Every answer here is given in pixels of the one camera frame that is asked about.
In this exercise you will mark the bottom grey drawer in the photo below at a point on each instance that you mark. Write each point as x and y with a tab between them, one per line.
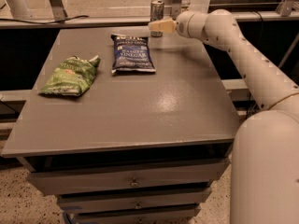
139	216

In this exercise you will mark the grey drawer cabinet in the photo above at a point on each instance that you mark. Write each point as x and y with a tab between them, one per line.
182	112

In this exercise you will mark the silver blue redbull can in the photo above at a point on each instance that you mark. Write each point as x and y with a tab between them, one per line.
156	10

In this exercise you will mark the green chip bag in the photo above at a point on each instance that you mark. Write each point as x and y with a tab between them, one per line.
72	77

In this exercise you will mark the grey metal rail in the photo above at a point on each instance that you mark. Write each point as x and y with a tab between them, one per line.
89	22

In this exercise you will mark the white pipe post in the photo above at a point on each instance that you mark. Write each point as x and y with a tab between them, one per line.
18	9

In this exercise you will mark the top grey drawer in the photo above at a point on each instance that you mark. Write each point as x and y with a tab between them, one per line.
128	176

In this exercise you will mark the middle grey drawer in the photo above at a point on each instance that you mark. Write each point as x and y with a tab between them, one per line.
134	201

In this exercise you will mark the grey metal bracket centre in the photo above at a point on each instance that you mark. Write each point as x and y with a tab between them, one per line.
176	0

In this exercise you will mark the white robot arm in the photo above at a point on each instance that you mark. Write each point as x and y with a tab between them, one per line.
265	155

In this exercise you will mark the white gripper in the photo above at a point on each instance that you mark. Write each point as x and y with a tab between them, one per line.
181	24

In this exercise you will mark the blue salt vinegar chip bag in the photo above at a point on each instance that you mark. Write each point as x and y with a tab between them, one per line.
131	53

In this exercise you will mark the grey drawer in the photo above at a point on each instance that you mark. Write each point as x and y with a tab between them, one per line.
128	176
134	201
139	216

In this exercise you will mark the grey metal bracket left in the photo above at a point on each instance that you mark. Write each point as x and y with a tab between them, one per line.
58	10

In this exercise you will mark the grey metal bracket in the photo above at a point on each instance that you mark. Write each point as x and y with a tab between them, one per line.
176	0
58	10

